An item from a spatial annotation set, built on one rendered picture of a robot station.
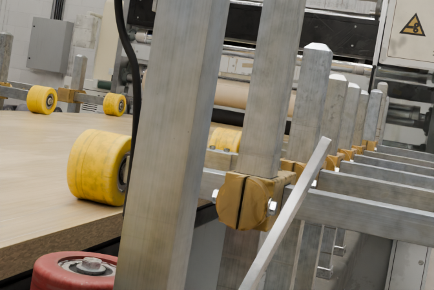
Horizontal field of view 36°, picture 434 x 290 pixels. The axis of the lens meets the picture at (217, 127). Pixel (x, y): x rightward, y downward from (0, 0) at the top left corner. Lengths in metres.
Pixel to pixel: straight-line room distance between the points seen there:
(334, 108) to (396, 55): 1.80
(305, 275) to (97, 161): 0.55
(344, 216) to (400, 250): 2.31
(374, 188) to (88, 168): 0.40
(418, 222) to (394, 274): 2.33
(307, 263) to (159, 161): 0.78
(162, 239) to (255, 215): 0.22
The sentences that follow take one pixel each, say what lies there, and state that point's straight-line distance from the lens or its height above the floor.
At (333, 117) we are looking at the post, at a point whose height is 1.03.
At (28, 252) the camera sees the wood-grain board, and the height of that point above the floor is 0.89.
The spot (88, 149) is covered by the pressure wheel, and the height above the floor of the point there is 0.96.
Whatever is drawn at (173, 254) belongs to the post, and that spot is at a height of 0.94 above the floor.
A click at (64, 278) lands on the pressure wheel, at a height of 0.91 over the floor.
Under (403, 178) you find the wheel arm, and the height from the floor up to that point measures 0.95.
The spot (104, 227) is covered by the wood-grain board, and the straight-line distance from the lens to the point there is 0.70.
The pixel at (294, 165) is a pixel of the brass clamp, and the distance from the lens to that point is 0.87.
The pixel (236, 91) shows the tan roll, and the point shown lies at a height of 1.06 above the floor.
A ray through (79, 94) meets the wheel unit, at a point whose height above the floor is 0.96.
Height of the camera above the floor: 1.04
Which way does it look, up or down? 3 degrees down
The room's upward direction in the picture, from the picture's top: 9 degrees clockwise
